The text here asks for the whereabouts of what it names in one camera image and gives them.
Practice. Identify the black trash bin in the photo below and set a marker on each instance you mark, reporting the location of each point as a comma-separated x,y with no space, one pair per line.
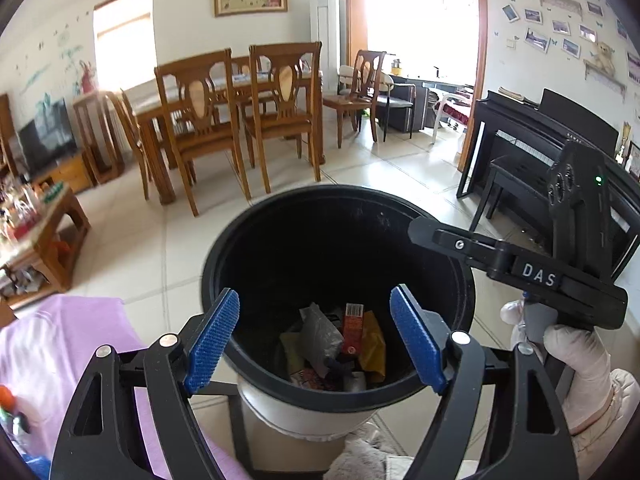
300,240

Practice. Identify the person's right forearm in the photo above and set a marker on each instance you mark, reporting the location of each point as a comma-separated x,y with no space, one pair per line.
605,420

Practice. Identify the wooden television stand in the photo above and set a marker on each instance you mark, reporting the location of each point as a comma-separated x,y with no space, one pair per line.
70,172

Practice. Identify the tall wooden plant stand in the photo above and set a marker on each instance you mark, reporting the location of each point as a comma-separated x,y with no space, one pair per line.
100,105

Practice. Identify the white wall shelf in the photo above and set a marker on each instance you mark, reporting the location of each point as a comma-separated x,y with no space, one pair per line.
607,76

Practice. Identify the wall photo prints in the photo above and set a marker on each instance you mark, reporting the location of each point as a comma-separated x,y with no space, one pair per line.
535,37

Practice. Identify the purple tablecloth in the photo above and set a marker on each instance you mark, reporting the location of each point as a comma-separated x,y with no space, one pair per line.
60,330

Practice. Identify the black television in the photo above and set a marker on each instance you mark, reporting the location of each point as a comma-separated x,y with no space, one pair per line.
47,135

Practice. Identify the white standing air conditioner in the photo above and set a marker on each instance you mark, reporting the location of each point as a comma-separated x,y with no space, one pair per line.
325,25

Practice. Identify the wooden coffee table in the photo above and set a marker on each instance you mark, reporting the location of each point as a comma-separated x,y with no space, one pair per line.
65,220

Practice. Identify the silver white snack packet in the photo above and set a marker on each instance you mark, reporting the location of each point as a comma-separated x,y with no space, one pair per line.
320,335

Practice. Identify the white plastic chair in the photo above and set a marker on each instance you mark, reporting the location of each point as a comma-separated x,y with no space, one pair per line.
440,110

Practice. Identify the beige teddy bear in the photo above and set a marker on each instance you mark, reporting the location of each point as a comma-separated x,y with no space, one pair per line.
602,55

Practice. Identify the assorted coffee table items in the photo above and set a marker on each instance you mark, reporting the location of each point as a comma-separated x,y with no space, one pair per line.
20,215

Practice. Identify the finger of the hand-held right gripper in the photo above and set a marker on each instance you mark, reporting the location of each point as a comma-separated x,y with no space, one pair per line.
450,240

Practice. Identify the red potted plant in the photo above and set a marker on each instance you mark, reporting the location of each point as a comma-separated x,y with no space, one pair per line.
87,82

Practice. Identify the grey fluffy cloth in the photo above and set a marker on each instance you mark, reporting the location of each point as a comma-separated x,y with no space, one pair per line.
365,455

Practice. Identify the person's right hand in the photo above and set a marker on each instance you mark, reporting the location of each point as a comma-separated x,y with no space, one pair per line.
580,365

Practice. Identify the black piano bench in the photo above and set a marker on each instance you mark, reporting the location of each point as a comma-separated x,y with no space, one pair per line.
515,170

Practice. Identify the wooden dining table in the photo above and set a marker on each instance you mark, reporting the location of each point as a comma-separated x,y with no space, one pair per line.
150,112

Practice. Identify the black frame chair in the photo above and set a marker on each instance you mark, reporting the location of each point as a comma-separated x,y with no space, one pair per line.
400,105

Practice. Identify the black and white wrapper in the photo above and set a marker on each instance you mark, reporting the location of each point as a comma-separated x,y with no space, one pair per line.
340,365

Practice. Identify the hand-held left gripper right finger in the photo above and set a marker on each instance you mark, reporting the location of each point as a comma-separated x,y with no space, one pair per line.
417,340

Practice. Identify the wooden door frame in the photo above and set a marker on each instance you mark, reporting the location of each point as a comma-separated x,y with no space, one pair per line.
480,60

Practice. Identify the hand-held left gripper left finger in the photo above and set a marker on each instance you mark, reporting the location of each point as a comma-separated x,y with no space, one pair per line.
212,342

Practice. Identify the yellow snack packet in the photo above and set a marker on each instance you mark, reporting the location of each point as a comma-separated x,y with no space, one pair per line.
374,347

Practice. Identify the black digital piano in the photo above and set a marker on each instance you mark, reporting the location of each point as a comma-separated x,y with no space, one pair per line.
505,125

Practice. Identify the window with roller blind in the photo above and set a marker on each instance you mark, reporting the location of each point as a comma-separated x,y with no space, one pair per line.
122,35

